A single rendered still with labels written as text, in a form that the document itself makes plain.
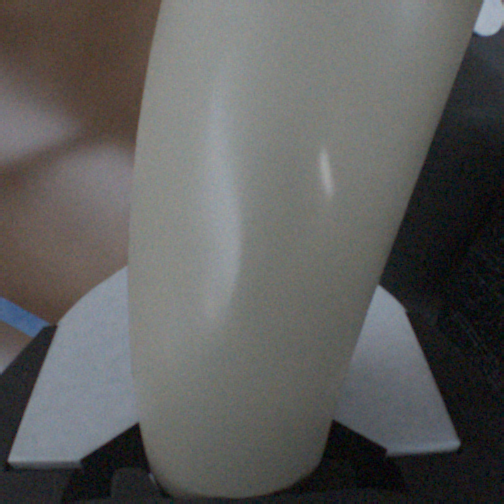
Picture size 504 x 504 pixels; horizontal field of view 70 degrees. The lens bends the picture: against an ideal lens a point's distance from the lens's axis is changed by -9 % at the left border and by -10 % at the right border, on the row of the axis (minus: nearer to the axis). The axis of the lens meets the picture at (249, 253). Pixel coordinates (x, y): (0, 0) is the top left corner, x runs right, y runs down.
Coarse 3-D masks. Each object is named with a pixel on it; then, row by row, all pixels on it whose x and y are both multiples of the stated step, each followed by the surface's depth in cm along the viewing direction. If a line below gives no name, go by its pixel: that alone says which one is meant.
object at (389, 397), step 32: (384, 320) 9; (384, 352) 8; (416, 352) 8; (352, 384) 7; (384, 384) 7; (416, 384) 7; (352, 416) 6; (384, 416) 6; (416, 416) 6; (448, 416) 6; (352, 448) 6; (384, 448) 6; (416, 448) 6; (448, 448) 6
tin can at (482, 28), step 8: (488, 0) 70; (496, 0) 70; (488, 8) 71; (496, 8) 71; (480, 16) 72; (488, 16) 72; (496, 16) 72; (480, 24) 73; (488, 24) 73; (496, 24) 72; (480, 32) 73; (488, 32) 73
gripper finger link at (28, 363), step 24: (48, 336) 8; (24, 360) 8; (0, 384) 7; (24, 384) 7; (0, 408) 7; (24, 408) 7; (0, 432) 6; (0, 456) 6; (0, 480) 5; (24, 480) 5; (48, 480) 5; (72, 480) 5
